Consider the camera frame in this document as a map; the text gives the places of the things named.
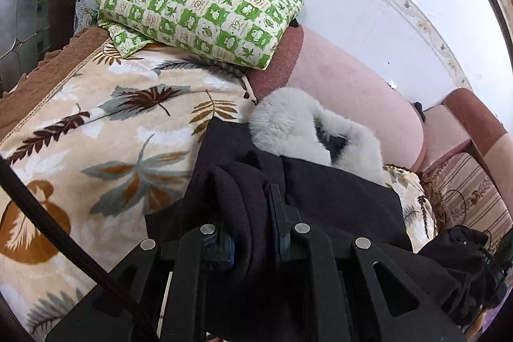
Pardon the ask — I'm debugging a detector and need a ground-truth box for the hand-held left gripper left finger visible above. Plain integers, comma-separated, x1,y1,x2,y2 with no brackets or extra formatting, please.
45,223,237,342

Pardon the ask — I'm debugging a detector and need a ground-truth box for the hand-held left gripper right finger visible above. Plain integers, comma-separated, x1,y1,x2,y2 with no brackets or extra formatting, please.
268,183,467,342

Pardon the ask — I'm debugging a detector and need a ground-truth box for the black coat with fur collar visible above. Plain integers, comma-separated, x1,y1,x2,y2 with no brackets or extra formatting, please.
143,87,501,342

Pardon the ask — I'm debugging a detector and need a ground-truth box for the striped sofa cushion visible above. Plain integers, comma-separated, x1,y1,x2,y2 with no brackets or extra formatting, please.
421,152,513,246

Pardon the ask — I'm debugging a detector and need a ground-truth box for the leaf print blanket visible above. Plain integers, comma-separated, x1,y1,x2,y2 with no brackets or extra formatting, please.
0,27,437,338

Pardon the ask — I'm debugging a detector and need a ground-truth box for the thin black cable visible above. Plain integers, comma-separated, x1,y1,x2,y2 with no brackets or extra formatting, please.
435,188,495,242

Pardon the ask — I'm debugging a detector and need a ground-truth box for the thick black cable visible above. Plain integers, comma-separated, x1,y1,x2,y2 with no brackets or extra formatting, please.
0,155,161,342

